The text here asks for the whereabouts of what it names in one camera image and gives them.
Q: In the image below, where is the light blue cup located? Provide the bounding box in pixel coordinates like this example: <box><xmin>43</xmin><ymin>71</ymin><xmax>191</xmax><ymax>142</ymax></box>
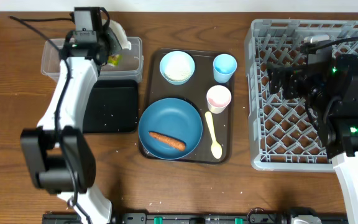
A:
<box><xmin>213</xmin><ymin>54</ymin><xmax>237</xmax><ymax>83</ymax></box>

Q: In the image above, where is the green snack wrapper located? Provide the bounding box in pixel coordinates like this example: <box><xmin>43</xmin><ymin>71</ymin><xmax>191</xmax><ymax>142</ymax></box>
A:
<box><xmin>108</xmin><ymin>54</ymin><xmax>122</xmax><ymax>67</ymax></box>

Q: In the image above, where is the dark blue plate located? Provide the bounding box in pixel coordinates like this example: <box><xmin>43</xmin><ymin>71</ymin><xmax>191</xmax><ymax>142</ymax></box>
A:
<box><xmin>138</xmin><ymin>98</ymin><xmax>203</xmax><ymax>160</ymax></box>

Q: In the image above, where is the white napkin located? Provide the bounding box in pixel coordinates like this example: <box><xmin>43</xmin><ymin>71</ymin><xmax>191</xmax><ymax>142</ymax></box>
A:
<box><xmin>102</xmin><ymin>19</ymin><xmax>132</xmax><ymax>54</ymax></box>

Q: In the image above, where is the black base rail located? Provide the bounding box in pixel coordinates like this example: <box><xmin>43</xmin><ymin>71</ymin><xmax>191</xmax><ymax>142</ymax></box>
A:
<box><xmin>41</xmin><ymin>213</ymin><xmax>349</xmax><ymax>224</ymax></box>

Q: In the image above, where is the grey dishwasher rack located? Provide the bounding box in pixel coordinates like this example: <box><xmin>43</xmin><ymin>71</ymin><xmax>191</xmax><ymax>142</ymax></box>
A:
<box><xmin>244</xmin><ymin>19</ymin><xmax>358</xmax><ymax>172</ymax></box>

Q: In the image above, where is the light blue bowl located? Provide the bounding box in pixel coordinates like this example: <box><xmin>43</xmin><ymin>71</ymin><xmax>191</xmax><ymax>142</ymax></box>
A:
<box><xmin>159</xmin><ymin>50</ymin><xmax>195</xmax><ymax>85</ymax></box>

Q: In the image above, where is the pink cup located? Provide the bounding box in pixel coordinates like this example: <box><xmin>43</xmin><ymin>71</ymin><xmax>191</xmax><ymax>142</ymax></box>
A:
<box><xmin>206</xmin><ymin>85</ymin><xmax>232</xmax><ymax>114</ymax></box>

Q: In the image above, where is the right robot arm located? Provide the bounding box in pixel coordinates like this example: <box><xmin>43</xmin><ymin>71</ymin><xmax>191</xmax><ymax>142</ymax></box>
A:
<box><xmin>267</xmin><ymin>54</ymin><xmax>358</xmax><ymax>223</ymax></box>

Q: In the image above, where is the black rectangular tray bin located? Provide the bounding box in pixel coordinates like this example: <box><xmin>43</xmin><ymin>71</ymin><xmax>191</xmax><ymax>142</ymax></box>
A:
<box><xmin>83</xmin><ymin>80</ymin><xmax>139</xmax><ymax>134</ymax></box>

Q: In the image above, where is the clear plastic waste bin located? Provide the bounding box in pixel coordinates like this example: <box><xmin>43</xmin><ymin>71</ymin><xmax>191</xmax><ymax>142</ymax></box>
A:
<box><xmin>41</xmin><ymin>37</ymin><xmax>144</xmax><ymax>83</ymax></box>

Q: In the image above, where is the orange carrot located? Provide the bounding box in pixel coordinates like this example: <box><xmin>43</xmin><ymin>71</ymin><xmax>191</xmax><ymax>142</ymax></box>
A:
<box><xmin>149</xmin><ymin>131</ymin><xmax>186</xmax><ymax>151</ymax></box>

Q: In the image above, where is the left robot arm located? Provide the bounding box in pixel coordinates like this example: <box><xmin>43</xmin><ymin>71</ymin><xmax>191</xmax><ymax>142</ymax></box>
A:
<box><xmin>21</xmin><ymin>29</ymin><xmax>122</xmax><ymax>223</ymax></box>

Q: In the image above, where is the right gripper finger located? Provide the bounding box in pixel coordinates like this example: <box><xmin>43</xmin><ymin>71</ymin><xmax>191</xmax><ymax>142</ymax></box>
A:
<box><xmin>267</xmin><ymin>68</ymin><xmax>282</xmax><ymax>94</ymax></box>
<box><xmin>267</xmin><ymin>62</ymin><xmax>306</xmax><ymax>70</ymax></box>

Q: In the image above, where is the yellow plastic spoon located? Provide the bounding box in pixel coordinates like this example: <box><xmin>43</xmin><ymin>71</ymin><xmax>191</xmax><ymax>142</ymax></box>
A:
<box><xmin>204</xmin><ymin>111</ymin><xmax>223</xmax><ymax>159</ymax></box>

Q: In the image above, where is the brown serving tray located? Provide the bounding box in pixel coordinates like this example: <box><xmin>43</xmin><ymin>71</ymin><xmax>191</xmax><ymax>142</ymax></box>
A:
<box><xmin>139</xmin><ymin>49</ymin><xmax>234</xmax><ymax>164</ymax></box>

